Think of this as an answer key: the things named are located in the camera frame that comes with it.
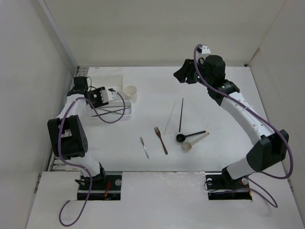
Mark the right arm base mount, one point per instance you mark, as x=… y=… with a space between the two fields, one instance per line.
x=219 y=188

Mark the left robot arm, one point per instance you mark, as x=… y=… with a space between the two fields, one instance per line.
x=68 y=139

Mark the brown wooden fork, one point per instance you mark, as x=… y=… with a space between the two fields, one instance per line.
x=158 y=133

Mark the white perforated flat tray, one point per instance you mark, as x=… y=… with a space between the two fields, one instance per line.
x=116 y=103

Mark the black spoon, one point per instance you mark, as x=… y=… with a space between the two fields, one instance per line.
x=180 y=138

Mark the cream cylindrical cup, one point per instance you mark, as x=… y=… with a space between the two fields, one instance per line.
x=130 y=93

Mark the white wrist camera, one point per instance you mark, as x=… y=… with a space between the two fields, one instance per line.
x=203 y=51
x=110 y=95

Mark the white perforated square box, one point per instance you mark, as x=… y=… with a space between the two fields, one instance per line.
x=109 y=81

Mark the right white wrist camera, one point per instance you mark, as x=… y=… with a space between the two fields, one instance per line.
x=203 y=51

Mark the cream spoon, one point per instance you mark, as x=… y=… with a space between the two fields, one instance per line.
x=187 y=146

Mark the white chopstick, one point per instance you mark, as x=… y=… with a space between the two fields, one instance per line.
x=169 y=118

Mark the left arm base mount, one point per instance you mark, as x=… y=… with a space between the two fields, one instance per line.
x=104 y=188

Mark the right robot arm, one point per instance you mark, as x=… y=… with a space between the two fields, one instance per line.
x=269 y=145

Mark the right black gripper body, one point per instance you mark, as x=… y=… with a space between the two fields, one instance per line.
x=193 y=76

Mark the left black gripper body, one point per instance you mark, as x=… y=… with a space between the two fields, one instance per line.
x=96 y=98

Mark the black thin chopstick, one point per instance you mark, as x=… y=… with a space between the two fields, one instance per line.
x=101 y=112

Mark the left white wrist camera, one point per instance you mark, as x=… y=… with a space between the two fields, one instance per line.
x=110 y=95

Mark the small silver fork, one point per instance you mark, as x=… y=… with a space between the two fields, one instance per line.
x=145 y=150

